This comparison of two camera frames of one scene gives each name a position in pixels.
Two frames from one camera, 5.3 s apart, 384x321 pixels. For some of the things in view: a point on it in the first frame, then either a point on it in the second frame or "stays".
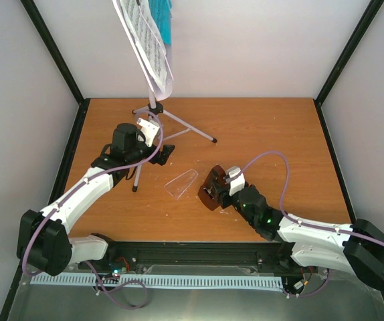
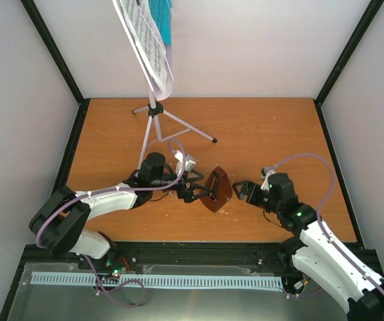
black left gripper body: (156, 159) → (180, 190)
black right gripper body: (223, 196) → (270, 204)
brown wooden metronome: (211, 188) stays
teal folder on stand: (160, 11) stays
